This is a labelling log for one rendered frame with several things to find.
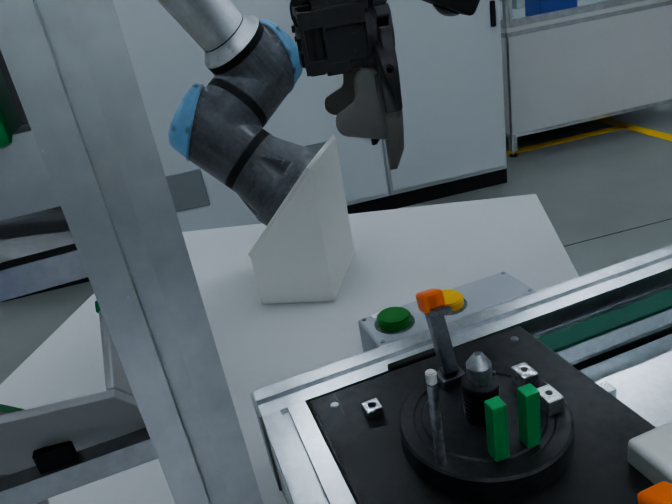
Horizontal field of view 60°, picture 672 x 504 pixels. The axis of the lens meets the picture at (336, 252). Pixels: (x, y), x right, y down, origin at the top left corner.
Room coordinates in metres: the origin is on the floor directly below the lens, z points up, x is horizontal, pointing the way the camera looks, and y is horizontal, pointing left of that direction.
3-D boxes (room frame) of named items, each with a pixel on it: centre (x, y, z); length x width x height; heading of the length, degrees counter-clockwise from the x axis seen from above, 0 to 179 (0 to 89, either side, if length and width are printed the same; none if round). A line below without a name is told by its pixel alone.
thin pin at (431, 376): (0.33, -0.05, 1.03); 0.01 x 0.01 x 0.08
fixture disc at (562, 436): (0.37, -0.10, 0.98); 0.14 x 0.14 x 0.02
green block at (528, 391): (0.34, -0.12, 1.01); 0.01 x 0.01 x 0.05; 15
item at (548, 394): (0.37, -0.15, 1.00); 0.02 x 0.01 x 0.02; 15
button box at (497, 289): (0.60, -0.12, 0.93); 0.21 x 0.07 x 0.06; 105
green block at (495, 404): (0.33, -0.09, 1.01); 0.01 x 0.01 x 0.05; 15
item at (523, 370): (0.40, -0.14, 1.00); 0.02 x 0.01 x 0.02; 15
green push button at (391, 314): (0.59, -0.05, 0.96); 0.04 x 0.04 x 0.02
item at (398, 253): (0.91, 0.06, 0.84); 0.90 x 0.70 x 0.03; 78
